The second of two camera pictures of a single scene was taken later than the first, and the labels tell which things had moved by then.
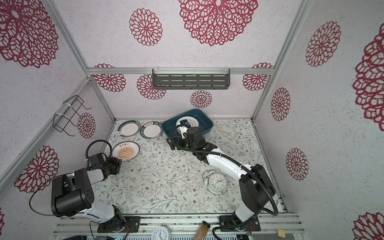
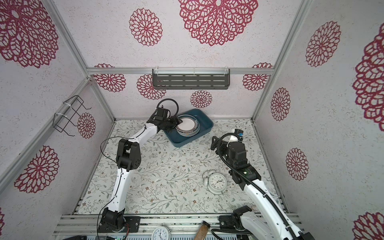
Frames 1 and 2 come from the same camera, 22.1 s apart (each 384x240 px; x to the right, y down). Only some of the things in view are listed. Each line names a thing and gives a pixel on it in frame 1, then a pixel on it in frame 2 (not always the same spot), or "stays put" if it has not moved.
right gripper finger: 170,141 -> 214,142
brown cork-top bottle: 201,232 stays put
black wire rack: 60,121 stays put
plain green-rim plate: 129,128 -> 190,123
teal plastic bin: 205,123 stays put
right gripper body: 184,144 -> 226,151
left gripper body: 113,164 -> 170,123
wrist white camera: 183,129 -> 232,138
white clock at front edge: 161,233 stays put
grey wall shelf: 191,79 stays put
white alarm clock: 216,183 stays put
